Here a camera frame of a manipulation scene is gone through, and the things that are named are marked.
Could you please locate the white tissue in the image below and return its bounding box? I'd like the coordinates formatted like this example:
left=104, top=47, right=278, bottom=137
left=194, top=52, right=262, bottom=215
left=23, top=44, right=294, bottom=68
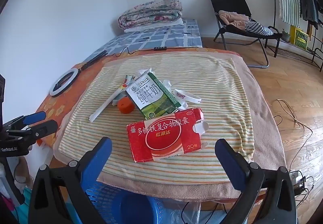
left=134, top=68, right=154, bottom=80

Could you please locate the red medicine box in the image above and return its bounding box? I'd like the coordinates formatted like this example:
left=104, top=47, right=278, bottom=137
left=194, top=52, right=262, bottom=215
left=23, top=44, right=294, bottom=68
left=127, top=107, right=209, bottom=163

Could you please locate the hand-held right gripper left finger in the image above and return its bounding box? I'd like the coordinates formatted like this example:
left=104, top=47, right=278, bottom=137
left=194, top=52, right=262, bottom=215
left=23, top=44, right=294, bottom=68
left=28, top=137, right=113, bottom=224

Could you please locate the black folding chair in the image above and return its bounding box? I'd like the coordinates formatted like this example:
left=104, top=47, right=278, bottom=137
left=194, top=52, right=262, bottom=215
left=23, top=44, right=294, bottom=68
left=207, top=0, right=283, bottom=69

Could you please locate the blue plaid bed sheet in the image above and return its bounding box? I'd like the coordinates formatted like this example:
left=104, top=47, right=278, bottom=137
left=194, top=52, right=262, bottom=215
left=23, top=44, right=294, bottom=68
left=83, top=19, right=203, bottom=61

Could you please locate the clear plastic bag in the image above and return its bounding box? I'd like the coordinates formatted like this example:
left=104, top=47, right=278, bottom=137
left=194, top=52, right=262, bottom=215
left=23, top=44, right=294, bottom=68
left=164, top=199, right=202, bottom=224

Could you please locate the long white paper wrapper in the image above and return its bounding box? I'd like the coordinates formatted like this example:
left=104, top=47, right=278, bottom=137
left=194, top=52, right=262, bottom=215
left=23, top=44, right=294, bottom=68
left=89, top=85, right=127, bottom=123

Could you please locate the white wristband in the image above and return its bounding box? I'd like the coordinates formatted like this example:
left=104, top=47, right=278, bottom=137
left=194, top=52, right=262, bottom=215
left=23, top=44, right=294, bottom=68
left=173, top=89, right=202, bottom=104

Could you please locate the teal cloth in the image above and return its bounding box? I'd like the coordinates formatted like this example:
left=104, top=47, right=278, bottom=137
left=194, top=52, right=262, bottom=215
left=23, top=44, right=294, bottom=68
left=15, top=187, right=33, bottom=224

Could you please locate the folded white sheet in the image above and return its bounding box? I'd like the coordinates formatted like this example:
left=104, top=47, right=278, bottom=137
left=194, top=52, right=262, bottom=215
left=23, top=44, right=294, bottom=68
left=124, top=19, right=184, bottom=33

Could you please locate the orange bottle cap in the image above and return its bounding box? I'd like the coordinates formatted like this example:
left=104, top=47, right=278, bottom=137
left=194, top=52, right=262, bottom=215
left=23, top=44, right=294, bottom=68
left=117, top=98, right=135, bottom=114

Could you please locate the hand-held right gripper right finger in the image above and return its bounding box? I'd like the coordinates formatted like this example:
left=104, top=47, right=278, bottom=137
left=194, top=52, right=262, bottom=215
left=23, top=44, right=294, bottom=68
left=214, top=138, right=298, bottom=224

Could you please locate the yellow crate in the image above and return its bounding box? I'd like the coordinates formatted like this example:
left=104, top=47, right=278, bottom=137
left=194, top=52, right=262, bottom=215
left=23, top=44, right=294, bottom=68
left=289, top=25, right=309, bottom=50

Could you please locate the white ring light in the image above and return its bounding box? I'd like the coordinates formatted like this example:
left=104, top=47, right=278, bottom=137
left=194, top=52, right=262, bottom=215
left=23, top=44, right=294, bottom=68
left=49, top=68, right=81, bottom=97

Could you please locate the folded floral quilt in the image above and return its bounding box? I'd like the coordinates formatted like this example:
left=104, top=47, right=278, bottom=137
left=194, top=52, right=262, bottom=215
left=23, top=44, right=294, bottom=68
left=118, top=0, right=183, bottom=30

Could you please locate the striped yellow blanket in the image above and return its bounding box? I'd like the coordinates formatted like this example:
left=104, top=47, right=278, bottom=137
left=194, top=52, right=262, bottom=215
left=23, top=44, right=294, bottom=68
left=59, top=53, right=255, bottom=184

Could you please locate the dark hanging jacket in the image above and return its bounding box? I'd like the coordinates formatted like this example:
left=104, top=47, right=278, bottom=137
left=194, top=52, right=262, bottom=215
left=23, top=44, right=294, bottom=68
left=299, top=0, right=320, bottom=30

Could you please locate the pink clothing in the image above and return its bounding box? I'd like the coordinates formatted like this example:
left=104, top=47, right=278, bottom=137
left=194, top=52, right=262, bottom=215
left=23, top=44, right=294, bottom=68
left=218, top=10, right=253, bottom=30

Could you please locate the striped clothing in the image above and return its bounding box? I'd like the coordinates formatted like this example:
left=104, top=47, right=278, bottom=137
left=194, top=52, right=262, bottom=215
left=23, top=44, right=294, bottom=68
left=244, top=21, right=274, bottom=36

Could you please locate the power strip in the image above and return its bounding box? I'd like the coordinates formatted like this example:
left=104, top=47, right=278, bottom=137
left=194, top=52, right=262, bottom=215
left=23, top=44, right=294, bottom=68
left=289, top=170, right=309, bottom=194

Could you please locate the blue plastic basket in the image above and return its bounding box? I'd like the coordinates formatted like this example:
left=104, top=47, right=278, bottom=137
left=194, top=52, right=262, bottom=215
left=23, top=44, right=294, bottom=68
left=84, top=181, right=164, bottom=224

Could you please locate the colourful snack wrapper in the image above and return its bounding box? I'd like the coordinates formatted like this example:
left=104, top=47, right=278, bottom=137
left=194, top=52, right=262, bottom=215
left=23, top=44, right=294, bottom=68
left=121, top=75, right=135, bottom=93

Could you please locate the black light stand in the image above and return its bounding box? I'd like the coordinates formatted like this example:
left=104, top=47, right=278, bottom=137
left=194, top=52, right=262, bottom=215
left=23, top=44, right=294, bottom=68
left=80, top=50, right=108, bottom=71

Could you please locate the tan floor cable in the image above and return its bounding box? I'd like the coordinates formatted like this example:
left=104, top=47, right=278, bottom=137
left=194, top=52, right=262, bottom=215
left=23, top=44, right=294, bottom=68
left=276, top=99, right=313, bottom=136

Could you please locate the black clothes rack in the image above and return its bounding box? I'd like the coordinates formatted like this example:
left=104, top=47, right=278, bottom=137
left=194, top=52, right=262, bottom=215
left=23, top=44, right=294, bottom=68
left=268, top=0, right=323, bottom=73

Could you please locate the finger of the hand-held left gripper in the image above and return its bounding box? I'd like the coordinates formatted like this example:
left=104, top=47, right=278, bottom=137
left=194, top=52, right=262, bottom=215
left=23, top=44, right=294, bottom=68
left=15, top=119, right=58, bottom=144
left=2, top=111, right=46, bottom=131

